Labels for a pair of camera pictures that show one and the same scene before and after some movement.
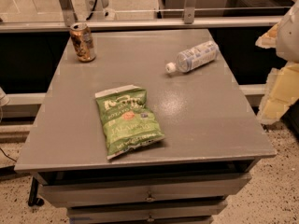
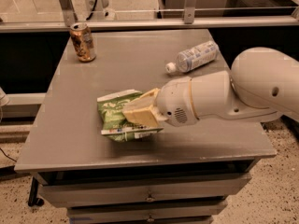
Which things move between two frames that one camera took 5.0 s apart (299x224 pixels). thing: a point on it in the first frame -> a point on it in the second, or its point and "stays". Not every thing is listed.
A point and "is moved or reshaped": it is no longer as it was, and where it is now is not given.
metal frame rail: x=49 y=24 stays
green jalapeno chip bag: x=126 y=122 is moved or reshaped
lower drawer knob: x=150 y=218 stays
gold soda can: x=83 y=42 stays
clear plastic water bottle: x=193 y=57 stays
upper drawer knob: x=149 y=198 stays
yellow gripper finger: x=268 y=40 -> x=149 y=95
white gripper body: x=290 y=35 -> x=174 y=101
